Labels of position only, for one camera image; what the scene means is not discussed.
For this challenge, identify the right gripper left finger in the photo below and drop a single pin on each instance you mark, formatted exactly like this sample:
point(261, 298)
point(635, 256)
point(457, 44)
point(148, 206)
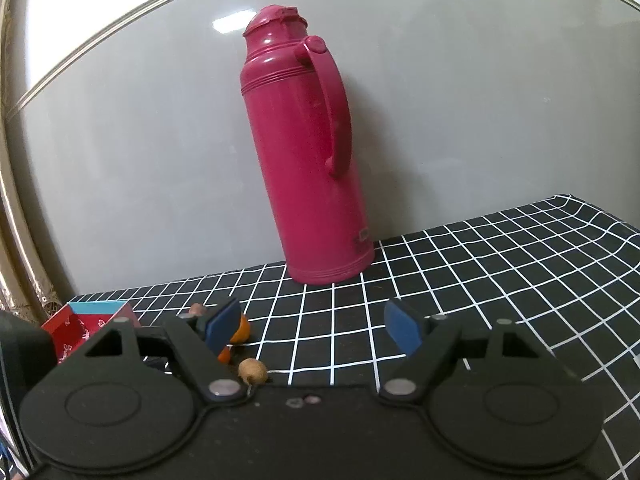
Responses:
point(175, 363)

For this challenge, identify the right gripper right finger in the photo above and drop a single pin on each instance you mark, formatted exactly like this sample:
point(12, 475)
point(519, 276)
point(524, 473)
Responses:
point(445, 359)

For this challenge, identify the mandarin orange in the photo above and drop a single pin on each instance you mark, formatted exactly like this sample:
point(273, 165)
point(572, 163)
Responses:
point(242, 334)
point(225, 355)

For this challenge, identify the small brown chestnut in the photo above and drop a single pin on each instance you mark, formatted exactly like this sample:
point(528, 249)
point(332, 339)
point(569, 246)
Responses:
point(197, 309)

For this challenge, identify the red cardboard box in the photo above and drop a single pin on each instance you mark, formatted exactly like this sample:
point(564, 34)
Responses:
point(77, 321)

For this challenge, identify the small tan longan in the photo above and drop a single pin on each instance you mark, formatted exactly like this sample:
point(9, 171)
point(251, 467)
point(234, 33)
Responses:
point(253, 372)

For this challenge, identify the black white grid tablecloth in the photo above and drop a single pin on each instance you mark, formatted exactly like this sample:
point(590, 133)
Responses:
point(563, 268)

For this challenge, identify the pink thermos jug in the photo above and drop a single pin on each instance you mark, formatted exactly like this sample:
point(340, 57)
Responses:
point(298, 111)

